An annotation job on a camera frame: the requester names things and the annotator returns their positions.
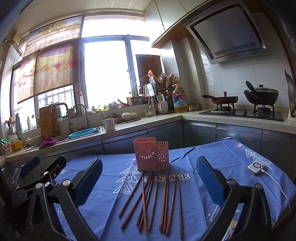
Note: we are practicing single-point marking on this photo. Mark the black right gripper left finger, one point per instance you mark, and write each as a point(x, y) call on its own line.
point(42, 221)

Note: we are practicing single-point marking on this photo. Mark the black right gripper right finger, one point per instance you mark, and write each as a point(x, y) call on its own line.
point(254, 221)

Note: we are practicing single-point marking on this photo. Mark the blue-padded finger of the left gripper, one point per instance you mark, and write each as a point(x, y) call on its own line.
point(30, 165)

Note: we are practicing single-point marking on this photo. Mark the yellow cup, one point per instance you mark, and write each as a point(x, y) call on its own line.
point(17, 145)

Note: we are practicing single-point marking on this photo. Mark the pink cloth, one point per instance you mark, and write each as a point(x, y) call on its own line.
point(48, 142)

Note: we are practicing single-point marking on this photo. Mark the wooden cutting board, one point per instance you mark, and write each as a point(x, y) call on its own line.
point(48, 122)

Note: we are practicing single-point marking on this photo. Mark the white small device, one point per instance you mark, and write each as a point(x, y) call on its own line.
point(255, 167)

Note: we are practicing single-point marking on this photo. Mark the chrome faucet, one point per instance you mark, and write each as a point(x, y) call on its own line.
point(70, 124)
point(83, 111)

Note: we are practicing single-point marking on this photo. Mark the blue patterned tablecloth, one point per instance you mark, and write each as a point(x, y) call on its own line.
point(230, 157)

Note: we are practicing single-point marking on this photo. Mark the white mug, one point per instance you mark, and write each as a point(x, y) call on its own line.
point(109, 124)

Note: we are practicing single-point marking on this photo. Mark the black gas stove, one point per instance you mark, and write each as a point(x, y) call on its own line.
point(258, 112)

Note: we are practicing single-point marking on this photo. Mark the patterned window blind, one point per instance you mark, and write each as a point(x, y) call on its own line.
point(50, 60)

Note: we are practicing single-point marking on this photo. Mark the pink plastic utensil holder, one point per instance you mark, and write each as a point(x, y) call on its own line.
point(151, 155)

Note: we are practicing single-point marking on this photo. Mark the red frying pan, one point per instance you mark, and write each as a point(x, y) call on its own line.
point(222, 100)

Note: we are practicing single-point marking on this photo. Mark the black wok with lid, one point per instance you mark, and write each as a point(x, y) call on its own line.
point(260, 95)

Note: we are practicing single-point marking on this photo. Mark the yellow cooking oil bottle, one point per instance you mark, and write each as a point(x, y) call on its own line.
point(179, 99)

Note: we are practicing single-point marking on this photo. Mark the dark condiment rack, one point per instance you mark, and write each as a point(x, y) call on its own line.
point(165, 100)

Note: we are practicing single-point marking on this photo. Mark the snack bags on rack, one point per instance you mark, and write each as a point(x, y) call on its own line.
point(163, 80)

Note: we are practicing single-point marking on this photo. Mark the range hood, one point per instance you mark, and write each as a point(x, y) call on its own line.
point(225, 30)

